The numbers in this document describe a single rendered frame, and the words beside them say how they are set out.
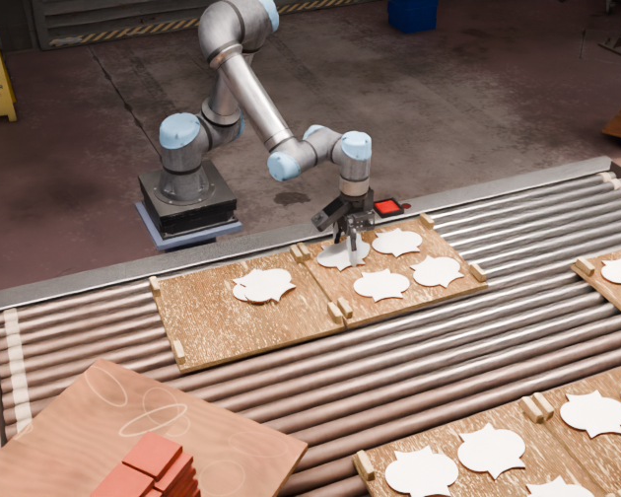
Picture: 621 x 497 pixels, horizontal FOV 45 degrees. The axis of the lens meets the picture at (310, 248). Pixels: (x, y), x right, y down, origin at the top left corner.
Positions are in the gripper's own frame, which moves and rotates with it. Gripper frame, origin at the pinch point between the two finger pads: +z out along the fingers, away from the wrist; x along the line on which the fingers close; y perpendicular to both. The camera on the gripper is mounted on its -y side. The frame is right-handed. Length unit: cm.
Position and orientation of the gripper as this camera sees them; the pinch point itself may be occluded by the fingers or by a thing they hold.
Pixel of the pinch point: (342, 254)
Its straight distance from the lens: 207.5
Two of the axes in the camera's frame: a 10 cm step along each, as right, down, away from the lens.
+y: 9.2, -2.1, 3.3
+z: -0.2, 8.2, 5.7
